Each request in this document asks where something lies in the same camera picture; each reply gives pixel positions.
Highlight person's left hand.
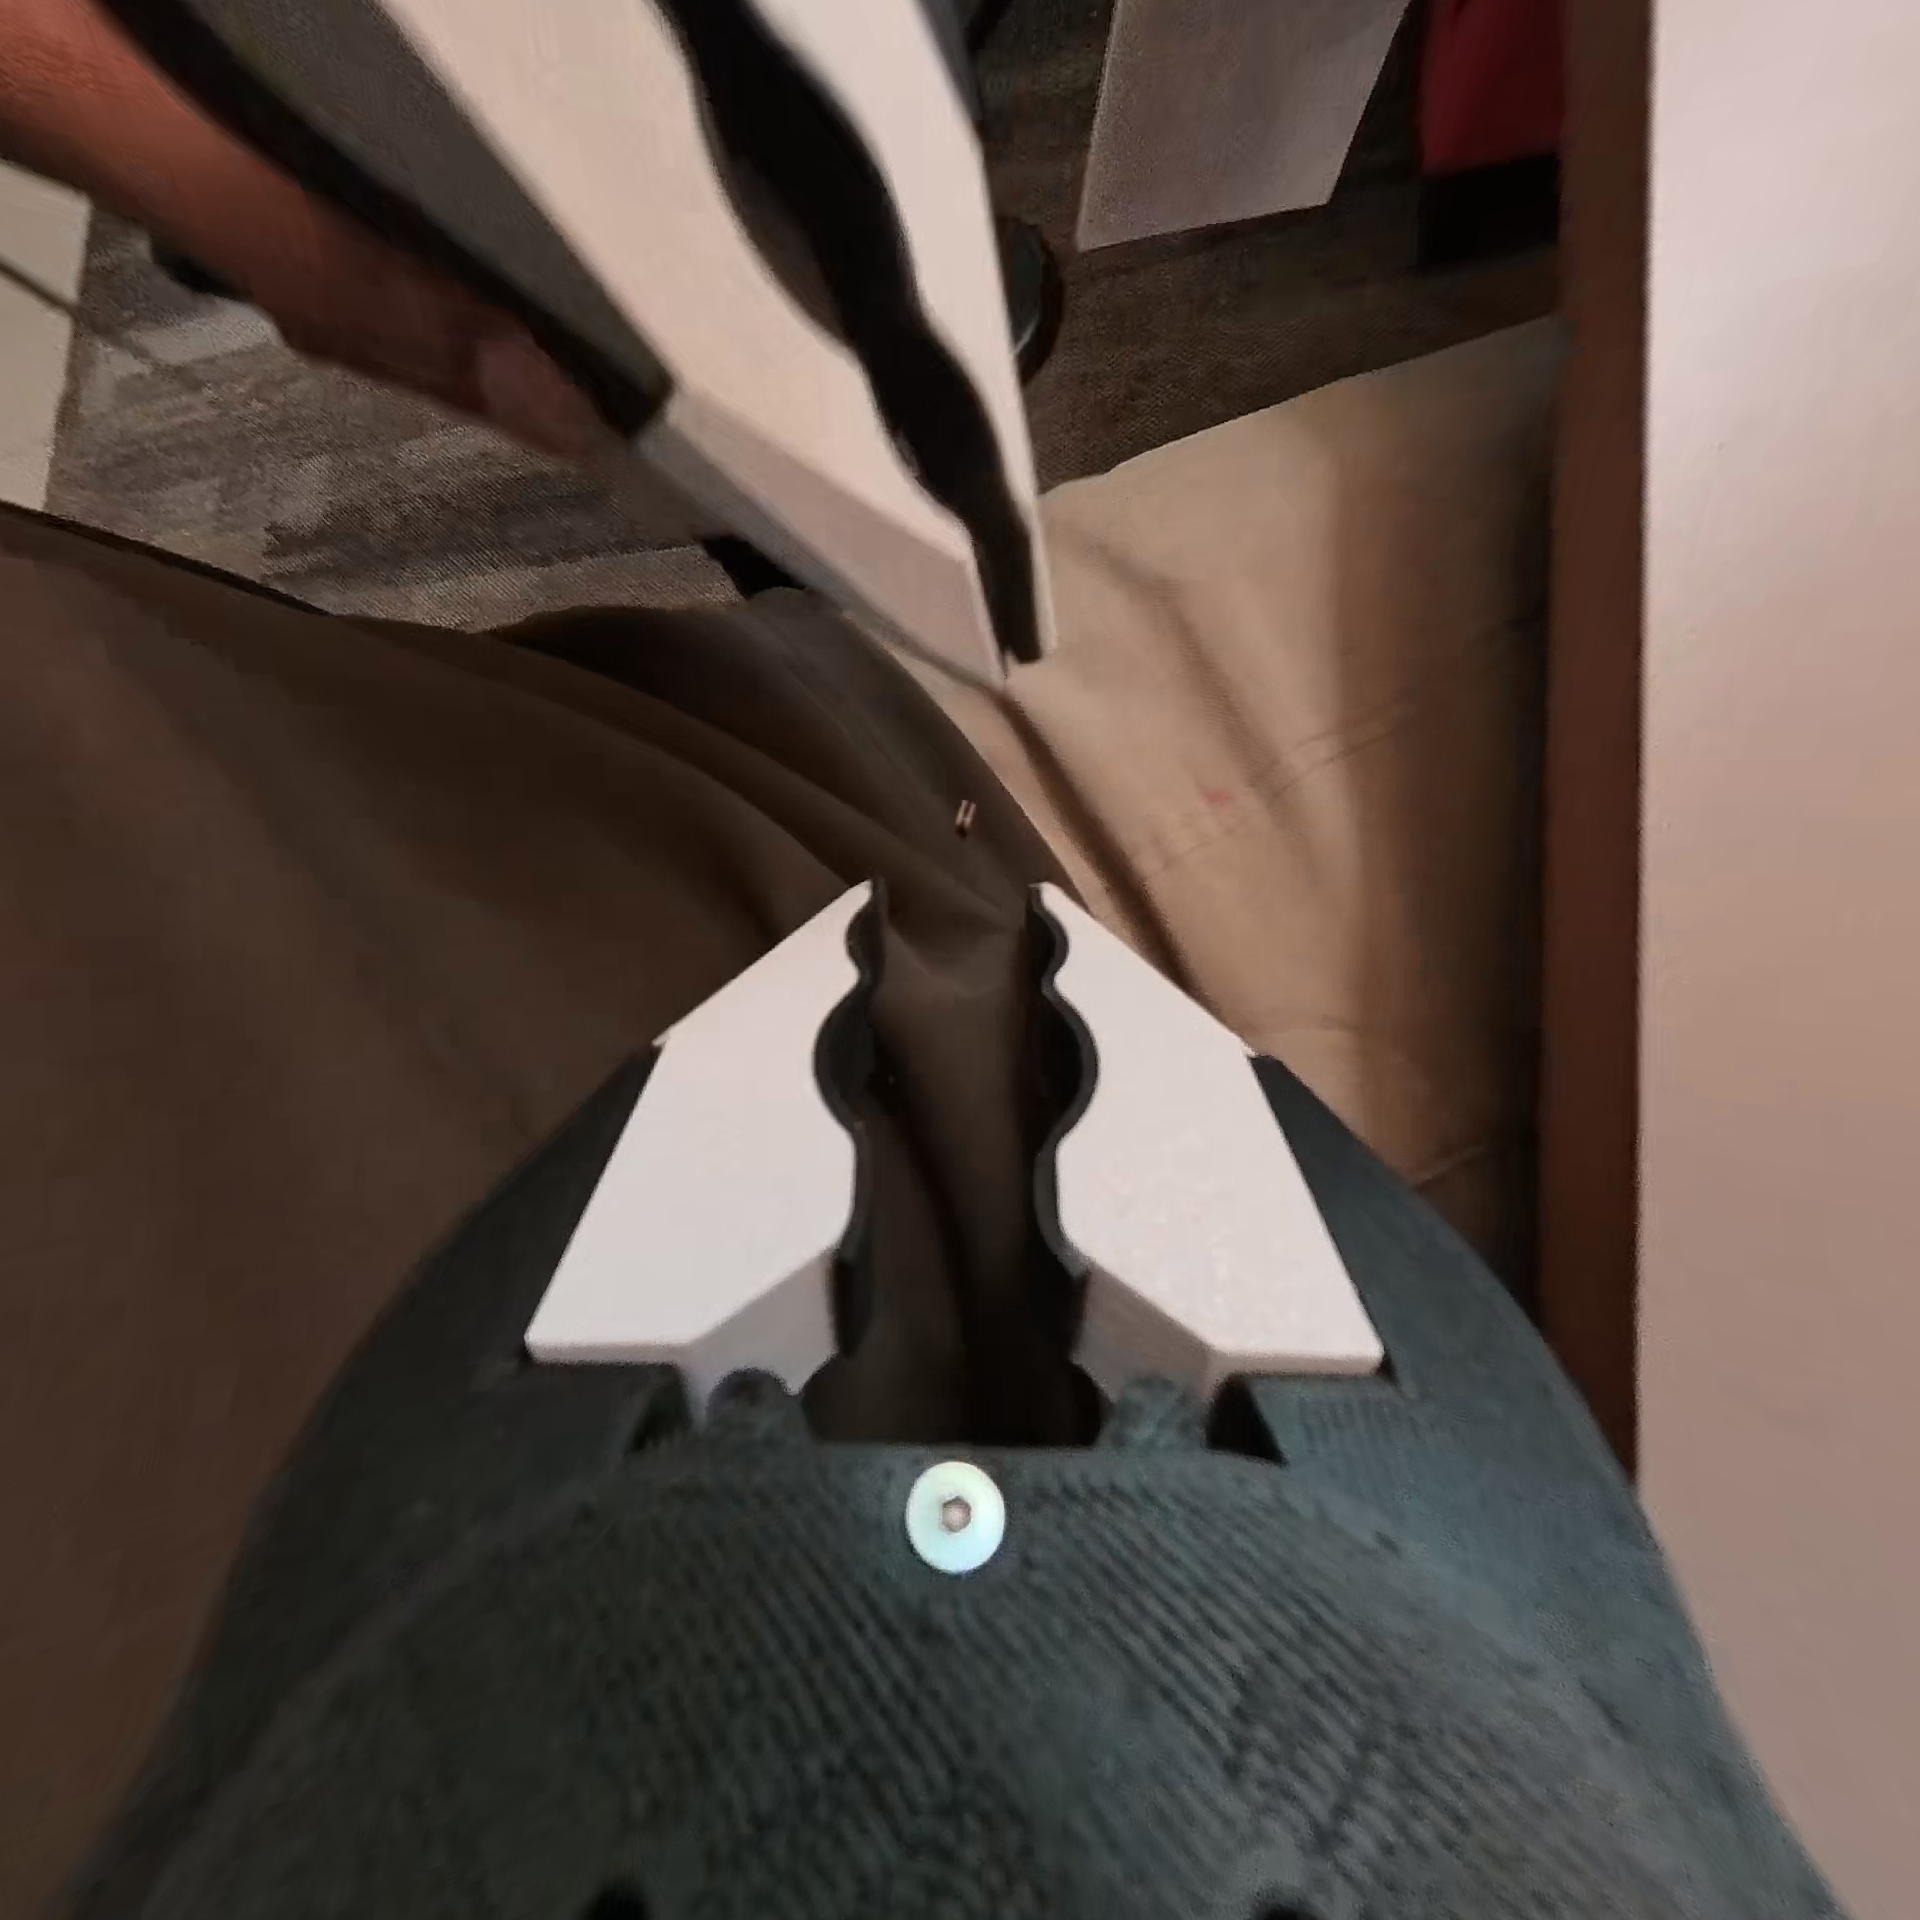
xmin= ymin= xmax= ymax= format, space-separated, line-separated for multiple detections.
xmin=0 ymin=0 xmax=632 ymax=459

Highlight black chair caster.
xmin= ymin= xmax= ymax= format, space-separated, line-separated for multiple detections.
xmin=1001 ymin=222 xmax=1070 ymax=361

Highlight red item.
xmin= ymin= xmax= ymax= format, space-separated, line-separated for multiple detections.
xmin=1416 ymin=0 xmax=1569 ymax=181

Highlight brown hoodie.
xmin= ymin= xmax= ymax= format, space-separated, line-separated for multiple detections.
xmin=0 ymin=501 xmax=1090 ymax=1920

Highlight white desk leg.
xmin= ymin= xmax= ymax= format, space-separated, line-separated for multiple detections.
xmin=1072 ymin=0 xmax=1416 ymax=251
xmin=0 ymin=155 xmax=95 ymax=512

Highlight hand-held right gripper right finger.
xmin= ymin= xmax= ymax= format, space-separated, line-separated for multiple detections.
xmin=1023 ymin=881 xmax=1387 ymax=1394

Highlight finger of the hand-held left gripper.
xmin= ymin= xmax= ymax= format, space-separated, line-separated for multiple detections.
xmin=341 ymin=0 xmax=1014 ymax=691
xmin=665 ymin=0 xmax=1056 ymax=667

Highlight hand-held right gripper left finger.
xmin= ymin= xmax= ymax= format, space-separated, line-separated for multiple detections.
xmin=521 ymin=877 xmax=889 ymax=1390

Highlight tan trousers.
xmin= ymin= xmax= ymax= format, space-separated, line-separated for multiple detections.
xmin=1008 ymin=318 xmax=1569 ymax=1307

